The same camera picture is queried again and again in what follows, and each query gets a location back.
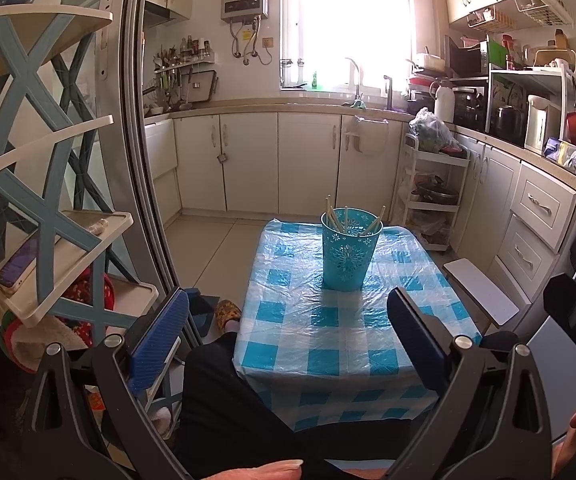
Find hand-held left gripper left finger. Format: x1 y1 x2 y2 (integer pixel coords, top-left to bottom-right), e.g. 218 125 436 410
25 289 190 480

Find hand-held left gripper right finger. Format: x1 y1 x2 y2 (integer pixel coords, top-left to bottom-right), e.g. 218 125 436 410
383 287 554 480

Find teal perforated plastic bin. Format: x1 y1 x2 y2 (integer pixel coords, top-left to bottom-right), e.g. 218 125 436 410
320 207 384 292

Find group of wooden chopsticks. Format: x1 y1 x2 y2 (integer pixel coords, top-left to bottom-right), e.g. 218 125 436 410
324 196 386 236

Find person's left hand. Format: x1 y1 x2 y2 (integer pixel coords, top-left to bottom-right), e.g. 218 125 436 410
195 459 304 480

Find dark blue plastic box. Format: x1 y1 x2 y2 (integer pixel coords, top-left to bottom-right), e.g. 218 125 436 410
183 287 219 333

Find yellow patterned slipper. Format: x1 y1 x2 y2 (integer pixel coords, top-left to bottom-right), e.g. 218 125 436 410
215 299 243 333

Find white stool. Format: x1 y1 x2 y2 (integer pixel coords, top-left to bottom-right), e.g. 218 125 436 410
443 258 519 326

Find red patterned object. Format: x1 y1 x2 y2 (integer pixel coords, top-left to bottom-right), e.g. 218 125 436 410
65 265 116 351

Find person's black trouser legs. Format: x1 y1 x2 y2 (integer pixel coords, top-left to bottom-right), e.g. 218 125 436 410
173 327 419 480

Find blue checkered tablecloth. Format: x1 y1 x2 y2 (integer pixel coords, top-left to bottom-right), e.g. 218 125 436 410
233 219 484 433

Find white fluffy cloth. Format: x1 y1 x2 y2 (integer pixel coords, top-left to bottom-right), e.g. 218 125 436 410
0 315 89 373

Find white trolley cart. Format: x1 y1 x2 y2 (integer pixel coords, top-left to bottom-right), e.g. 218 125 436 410
399 132 470 252

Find cream cabinet with drawers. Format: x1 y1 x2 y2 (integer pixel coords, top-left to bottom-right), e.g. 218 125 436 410
455 127 576 306

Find dark lidded pot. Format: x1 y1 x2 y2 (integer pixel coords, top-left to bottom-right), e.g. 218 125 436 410
414 174 459 205

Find smartphone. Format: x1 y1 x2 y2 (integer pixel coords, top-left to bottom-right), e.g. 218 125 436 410
0 237 41 295

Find white and blue shelf stand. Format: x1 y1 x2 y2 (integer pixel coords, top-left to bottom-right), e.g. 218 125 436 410
0 5 159 328

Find blue crumpled bag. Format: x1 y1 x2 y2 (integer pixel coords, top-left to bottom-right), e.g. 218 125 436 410
542 137 576 183

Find plastic bag of greens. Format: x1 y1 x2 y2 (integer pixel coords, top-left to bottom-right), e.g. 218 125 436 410
409 107 461 153

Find white door bag holder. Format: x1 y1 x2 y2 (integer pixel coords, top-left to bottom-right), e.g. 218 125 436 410
344 115 389 153

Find cream lower cabinets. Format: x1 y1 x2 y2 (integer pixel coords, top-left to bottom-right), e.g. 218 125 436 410
145 105 416 221

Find white electric water boiler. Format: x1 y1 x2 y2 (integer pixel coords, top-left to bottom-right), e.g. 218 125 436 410
524 95 561 156

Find black cooking pot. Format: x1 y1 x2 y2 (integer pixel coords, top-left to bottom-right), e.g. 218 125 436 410
493 105 526 143

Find black toaster oven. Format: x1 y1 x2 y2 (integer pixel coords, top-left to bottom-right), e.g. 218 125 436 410
452 86 489 131

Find white thermos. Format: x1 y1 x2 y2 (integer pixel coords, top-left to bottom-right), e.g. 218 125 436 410
433 81 455 123

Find red stacked containers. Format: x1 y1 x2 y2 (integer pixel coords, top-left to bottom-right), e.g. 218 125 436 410
408 76 436 111

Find curved sink faucet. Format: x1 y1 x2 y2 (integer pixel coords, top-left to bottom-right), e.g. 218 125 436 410
344 57 364 106

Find white counter shelf rack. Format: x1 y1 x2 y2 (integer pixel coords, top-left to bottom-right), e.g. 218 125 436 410
485 60 576 148

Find black microwave oven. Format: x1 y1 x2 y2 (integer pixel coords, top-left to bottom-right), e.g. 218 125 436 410
445 35 489 78

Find wooden cutting boards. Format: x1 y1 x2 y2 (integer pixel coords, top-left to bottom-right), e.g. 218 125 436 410
533 30 576 68

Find kitchen window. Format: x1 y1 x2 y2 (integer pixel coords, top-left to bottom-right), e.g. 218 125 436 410
283 0 416 92

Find range hood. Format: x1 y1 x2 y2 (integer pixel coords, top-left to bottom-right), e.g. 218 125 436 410
143 0 189 28

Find wall utensil rack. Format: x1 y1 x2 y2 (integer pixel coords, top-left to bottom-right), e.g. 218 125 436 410
153 35 216 111

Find small wire hanging basket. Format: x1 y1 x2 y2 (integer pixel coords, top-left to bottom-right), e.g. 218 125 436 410
467 6 514 33

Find white wire hanging basket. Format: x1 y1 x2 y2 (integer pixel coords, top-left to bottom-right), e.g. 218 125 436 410
515 0 574 26

